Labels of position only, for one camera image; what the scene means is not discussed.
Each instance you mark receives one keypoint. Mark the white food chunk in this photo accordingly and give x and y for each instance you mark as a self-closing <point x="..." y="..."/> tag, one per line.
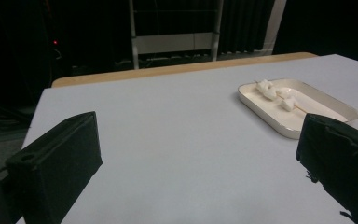
<point x="284" y="92"/>
<point x="271" y="94"/>
<point x="264" y="85"/>
<point x="288" y="104"/>

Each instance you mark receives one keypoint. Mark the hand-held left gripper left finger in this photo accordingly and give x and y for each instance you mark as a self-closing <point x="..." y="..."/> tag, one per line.
<point x="56" y="165"/>

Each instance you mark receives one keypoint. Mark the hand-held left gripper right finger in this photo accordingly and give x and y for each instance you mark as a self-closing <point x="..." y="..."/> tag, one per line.
<point x="341" y="155"/>

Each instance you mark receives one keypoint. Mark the dark curtain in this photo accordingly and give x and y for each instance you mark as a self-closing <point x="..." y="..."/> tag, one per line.
<point x="245" y="25"/>

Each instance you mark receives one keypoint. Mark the wooden table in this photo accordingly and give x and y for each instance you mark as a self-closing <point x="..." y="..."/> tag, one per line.
<point x="136" y="74"/>

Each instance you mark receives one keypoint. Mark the light blue table mat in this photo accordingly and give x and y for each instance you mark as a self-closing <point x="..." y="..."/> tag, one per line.
<point x="183" y="140"/>

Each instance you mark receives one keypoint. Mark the white rectangular tray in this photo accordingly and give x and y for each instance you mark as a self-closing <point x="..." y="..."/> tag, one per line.
<point x="270" y="115"/>

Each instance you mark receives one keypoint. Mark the dark equipment with red light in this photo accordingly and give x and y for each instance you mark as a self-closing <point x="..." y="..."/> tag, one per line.
<point x="55" y="42"/>

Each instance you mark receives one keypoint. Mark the white metal stand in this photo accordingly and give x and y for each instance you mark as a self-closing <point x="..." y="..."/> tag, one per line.
<point x="174" y="43"/>

